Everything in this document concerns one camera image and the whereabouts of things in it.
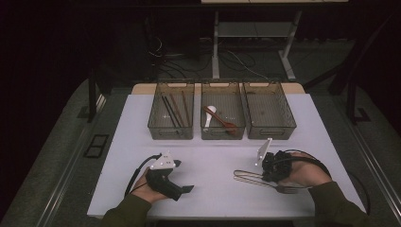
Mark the person's left hand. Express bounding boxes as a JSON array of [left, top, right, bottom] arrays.
[[131, 168, 168, 204]]

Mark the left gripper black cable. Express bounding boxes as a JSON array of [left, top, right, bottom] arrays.
[[124, 153, 163, 198]]

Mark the clear grey plastic bin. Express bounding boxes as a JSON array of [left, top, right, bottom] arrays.
[[241, 79, 298, 140], [200, 79, 247, 141], [147, 79, 196, 141]]

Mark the person's right hand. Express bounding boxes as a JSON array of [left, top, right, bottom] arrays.
[[278, 152, 333, 189]]

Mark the black floor cable bundle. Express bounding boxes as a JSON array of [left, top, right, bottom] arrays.
[[148, 34, 216, 79]]

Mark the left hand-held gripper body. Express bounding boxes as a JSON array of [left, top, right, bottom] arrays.
[[145, 150, 184, 202]]

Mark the white ceramic spoon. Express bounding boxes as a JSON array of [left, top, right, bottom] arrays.
[[203, 105, 218, 129]]

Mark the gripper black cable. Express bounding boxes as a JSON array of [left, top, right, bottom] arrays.
[[124, 153, 163, 198], [273, 148, 333, 178]]

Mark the black stand leg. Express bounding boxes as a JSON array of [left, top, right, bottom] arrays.
[[345, 79, 372, 125], [87, 67, 112, 124]]

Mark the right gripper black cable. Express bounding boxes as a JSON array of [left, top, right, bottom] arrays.
[[273, 148, 333, 178]]

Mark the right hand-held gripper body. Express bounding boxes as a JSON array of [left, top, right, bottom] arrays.
[[254, 137, 294, 183]]

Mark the black chopstick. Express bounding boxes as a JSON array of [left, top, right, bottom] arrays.
[[161, 95, 180, 129], [164, 95, 184, 129]]

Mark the metal floor rail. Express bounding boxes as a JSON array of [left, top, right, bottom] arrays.
[[34, 126, 94, 227], [348, 122, 401, 218]]

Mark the grey metal desk frame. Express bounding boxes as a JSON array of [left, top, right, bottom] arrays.
[[211, 9, 303, 81]]

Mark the brown wooden spoon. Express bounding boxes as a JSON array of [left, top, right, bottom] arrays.
[[202, 106, 239, 135]]

